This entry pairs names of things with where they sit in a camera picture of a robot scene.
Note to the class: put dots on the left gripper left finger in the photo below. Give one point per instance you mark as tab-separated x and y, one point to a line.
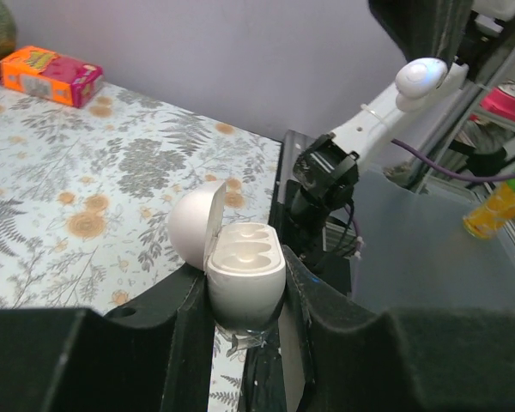
153	353

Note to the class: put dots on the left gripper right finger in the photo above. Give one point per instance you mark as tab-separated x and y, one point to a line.
329	354

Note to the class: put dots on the orange pink sponge box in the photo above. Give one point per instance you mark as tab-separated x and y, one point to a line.
52	76

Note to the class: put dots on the orange juice bottle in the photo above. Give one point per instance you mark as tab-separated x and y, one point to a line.
486	220

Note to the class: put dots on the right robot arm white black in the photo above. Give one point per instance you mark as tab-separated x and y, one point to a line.
380	121

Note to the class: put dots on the floral table mat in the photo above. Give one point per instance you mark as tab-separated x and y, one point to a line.
85	196

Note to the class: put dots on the white earbud charging case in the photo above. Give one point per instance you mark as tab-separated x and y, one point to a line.
243	262

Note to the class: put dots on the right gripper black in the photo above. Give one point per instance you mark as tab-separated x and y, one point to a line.
479	34

